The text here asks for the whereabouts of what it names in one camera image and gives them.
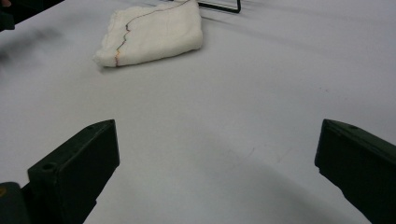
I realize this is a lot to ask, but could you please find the white towel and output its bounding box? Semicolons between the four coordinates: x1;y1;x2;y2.
92;0;205;68

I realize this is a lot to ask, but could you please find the black wire rack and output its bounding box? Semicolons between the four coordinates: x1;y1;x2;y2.
167;0;243;14

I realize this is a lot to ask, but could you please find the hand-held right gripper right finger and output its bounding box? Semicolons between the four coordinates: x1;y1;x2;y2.
314;119;396;224

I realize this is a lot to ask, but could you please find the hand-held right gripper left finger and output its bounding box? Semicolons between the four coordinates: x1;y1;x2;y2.
21;119;120;224

